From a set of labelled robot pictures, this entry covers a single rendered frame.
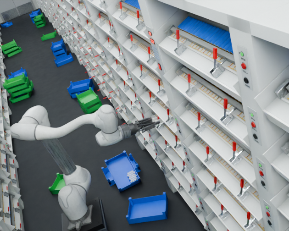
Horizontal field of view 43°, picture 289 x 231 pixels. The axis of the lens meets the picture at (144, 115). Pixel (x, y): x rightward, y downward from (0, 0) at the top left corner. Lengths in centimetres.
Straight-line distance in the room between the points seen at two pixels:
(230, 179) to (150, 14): 77
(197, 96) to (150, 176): 179
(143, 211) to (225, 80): 192
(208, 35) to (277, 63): 45
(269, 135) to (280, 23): 35
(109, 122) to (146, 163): 128
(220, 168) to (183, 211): 119
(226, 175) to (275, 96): 70
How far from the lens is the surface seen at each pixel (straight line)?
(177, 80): 162
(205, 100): 143
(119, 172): 322
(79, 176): 271
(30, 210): 348
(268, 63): 96
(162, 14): 155
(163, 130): 234
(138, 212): 293
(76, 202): 261
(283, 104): 99
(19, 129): 240
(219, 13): 99
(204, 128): 160
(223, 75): 118
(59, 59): 645
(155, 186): 307
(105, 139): 221
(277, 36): 82
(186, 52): 139
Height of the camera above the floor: 206
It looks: 31 degrees down
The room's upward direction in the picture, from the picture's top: 19 degrees counter-clockwise
